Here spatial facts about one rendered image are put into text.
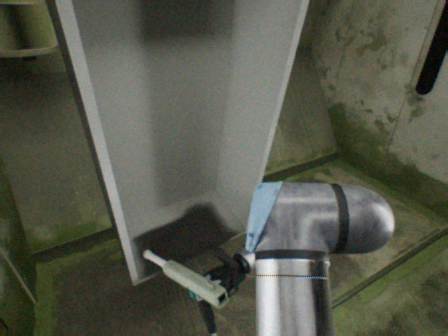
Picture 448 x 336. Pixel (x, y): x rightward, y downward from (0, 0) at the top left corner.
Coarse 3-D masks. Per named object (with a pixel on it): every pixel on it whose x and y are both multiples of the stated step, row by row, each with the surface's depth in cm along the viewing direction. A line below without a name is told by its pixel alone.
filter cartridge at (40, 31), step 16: (0, 0) 129; (16, 0) 132; (32, 0) 136; (0, 16) 131; (16, 16) 136; (32, 16) 138; (48, 16) 148; (0, 32) 134; (16, 32) 136; (32, 32) 140; (48, 32) 147; (0, 48) 138; (16, 48) 140; (32, 48) 143; (48, 48) 148; (32, 64) 157
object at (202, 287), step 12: (144, 252) 113; (168, 264) 98; (180, 264) 97; (168, 276) 98; (180, 276) 90; (192, 276) 88; (192, 288) 85; (204, 288) 81; (216, 288) 80; (204, 300) 87; (216, 300) 77; (228, 300) 80; (204, 312) 88
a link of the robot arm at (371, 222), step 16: (352, 192) 42; (368, 192) 44; (352, 208) 40; (368, 208) 41; (384, 208) 43; (352, 224) 40; (368, 224) 40; (384, 224) 42; (352, 240) 41; (368, 240) 41; (384, 240) 44
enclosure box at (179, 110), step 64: (64, 0) 47; (128, 0) 81; (192, 0) 91; (256, 0) 89; (64, 64) 82; (128, 64) 93; (192, 64) 105; (256, 64) 98; (128, 128) 108; (192, 128) 125; (256, 128) 109; (128, 192) 129; (192, 192) 154; (128, 256) 101; (192, 256) 127
